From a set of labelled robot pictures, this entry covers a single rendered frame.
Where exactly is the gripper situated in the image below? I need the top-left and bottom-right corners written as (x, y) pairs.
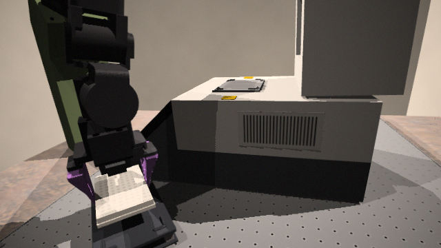
top-left (66, 130), bottom-right (158, 205)

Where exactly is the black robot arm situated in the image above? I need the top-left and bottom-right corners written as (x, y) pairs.
top-left (41, 0), bottom-right (139, 177)

